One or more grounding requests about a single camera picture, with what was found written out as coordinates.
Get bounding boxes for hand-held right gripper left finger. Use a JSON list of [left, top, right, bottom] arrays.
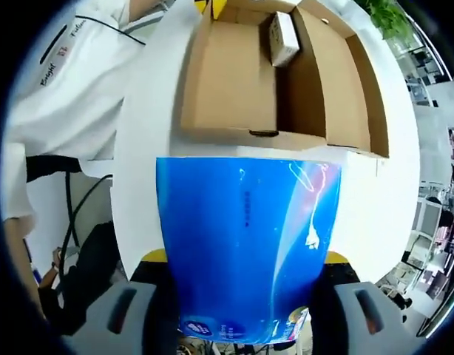
[[58, 248, 183, 355]]

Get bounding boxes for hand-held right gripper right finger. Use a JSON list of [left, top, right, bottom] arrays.
[[310, 251, 409, 355]]

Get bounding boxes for white carton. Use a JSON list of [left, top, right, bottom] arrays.
[[268, 10, 300, 67]]

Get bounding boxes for brown cardboard shoe box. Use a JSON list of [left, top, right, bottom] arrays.
[[179, 0, 390, 159]]

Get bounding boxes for blue soft tissue pack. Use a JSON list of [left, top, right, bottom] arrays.
[[155, 157, 342, 347]]

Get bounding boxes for white chest-worn device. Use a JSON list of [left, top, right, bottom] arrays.
[[33, 7, 78, 70]]

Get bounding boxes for white printed shirt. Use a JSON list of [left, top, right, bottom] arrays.
[[7, 0, 169, 223]]

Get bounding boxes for potted green plant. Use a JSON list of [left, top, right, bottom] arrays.
[[369, 0, 415, 40]]

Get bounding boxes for grey device cable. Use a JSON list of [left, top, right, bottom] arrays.
[[75, 14, 146, 46]]

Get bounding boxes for black thick cable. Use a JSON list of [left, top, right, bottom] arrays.
[[62, 170, 114, 267]]

